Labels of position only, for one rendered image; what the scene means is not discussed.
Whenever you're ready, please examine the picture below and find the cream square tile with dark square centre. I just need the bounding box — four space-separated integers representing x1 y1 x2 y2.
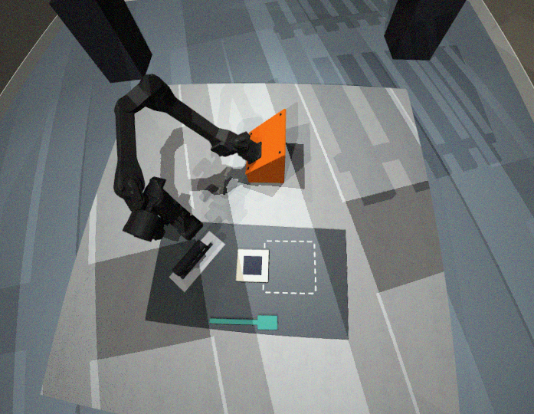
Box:
236 249 269 282

